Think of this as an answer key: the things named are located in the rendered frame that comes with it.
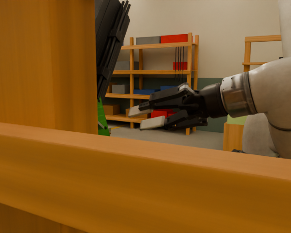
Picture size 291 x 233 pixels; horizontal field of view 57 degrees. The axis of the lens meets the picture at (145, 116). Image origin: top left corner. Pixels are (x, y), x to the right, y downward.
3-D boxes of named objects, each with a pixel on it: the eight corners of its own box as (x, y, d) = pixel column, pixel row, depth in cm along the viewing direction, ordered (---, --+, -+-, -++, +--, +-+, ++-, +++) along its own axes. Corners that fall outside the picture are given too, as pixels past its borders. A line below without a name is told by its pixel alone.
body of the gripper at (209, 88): (230, 98, 63) (193, 106, 68) (219, 73, 58) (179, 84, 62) (232, 123, 59) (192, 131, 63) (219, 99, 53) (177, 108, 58)
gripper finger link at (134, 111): (153, 112, 64) (151, 110, 63) (129, 118, 67) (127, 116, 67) (154, 103, 66) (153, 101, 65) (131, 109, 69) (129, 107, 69)
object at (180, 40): (188, 135, 593) (190, 32, 559) (84, 123, 740) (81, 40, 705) (196, 131, 640) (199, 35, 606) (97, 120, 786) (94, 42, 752)
